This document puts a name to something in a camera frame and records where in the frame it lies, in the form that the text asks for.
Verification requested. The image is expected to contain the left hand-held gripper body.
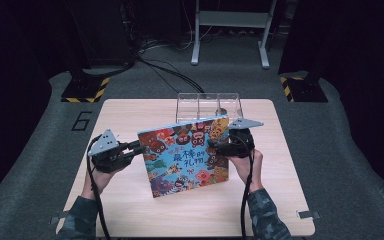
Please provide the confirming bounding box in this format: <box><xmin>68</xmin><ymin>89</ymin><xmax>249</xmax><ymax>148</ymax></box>
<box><xmin>87</xmin><ymin>129</ymin><xmax>134</xmax><ymax>174</ymax></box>

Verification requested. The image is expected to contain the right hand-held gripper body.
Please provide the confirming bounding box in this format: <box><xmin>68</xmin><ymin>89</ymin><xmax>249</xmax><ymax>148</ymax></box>
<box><xmin>228</xmin><ymin>118</ymin><xmax>265</xmax><ymax>160</ymax></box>

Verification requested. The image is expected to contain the colourful picture book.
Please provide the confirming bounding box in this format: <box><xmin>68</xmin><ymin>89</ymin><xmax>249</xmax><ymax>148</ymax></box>
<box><xmin>136</xmin><ymin>114</ymin><xmax>231</xmax><ymax>199</ymax></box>

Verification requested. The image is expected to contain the person's left hand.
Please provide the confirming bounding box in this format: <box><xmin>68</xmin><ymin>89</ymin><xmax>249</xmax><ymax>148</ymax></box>
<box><xmin>81</xmin><ymin>156</ymin><xmax>128</xmax><ymax>201</ymax></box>

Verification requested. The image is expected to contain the person's right hand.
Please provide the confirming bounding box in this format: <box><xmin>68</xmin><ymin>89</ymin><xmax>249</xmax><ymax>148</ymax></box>
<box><xmin>227</xmin><ymin>149</ymin><xmax>265</xmax><ymax>194</ymax></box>

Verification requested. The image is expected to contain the clear acrylic divided organizer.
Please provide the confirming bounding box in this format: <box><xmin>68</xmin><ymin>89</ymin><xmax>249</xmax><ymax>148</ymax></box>
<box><xmin>175</xmin><ymin>92</ymin><xmax>245</xmax><ymax>125</ymax></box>

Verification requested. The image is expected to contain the black yellow striped stand base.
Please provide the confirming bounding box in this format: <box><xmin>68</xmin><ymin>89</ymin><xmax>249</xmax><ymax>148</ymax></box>
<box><xmin>60</xmin><ymin>76</ymin><xmax>111</xmax><ymax>104</ymax></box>
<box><xmin>279</xmin><ymin>75</ymin><xmax>329</xmax><ymax>104</ymax></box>

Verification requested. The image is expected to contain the black equipment cabinet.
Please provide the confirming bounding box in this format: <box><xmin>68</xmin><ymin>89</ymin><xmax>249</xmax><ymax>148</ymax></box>
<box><xmin>72</xmin><ymin>0</ymin><xmax>135</xmax><ymax>67</ymax></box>

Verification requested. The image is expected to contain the white metal stand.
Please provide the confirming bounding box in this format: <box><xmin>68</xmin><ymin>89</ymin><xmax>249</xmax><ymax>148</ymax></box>
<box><xmin>190</xmin><ymin>0</ymin><xmax>278</xmax><ymax>70</ymax></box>

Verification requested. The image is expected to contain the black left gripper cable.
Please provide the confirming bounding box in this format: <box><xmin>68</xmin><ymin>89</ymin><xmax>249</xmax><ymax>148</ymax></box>
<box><xmin>85</xmin><ymin>133</ymin><xmax>112</xmax><ymax>240</ymax></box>

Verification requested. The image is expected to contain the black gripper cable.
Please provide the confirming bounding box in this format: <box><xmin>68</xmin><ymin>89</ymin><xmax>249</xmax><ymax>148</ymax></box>
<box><xmin>85</xmin><ymin>133</ymin><xmax>112</xmax><ymax>240</ymax></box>
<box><xmin>236</xmin><ymin>134</ymin><xmax>257</xmax><ymax>240</ymax></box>

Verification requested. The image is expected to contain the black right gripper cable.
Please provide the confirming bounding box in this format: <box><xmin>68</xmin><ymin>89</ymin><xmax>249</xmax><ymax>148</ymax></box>
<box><xmin>236</xmin><ymin>134</ymin><xmax>257</xmax><ymax>240</ymax></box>

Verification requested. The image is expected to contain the thin black floor cable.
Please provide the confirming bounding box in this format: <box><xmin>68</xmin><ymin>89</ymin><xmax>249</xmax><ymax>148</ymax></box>
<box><xmin>142</xmin><ymin>59</ymin><xmax>182</xmax><ymax>95</ymax></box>

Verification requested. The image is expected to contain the grey table bracket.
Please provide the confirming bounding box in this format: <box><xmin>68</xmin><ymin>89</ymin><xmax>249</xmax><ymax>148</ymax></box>
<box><xmin>295</xmin><ymin>210</ymin><xmax>321</xmax><ymax>220</ymax></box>
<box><xmin>49</xmin><ymin>210</ymin><xmax>71</xmax><ymax>225</ymax></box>

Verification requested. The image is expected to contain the thick black floor cable bundle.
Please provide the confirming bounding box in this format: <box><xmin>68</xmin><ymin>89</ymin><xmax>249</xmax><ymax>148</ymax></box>
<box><xmin>135</xmin><ymin>54</ymin><xmax>206</xmax><ymax>94</ymax></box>

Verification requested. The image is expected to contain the tangle of light cables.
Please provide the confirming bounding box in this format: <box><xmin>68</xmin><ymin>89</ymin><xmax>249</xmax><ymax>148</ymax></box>
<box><xmin>139</xmin><ymin>29</ymin><xmax>214</xmax><ymax>54</ymax></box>

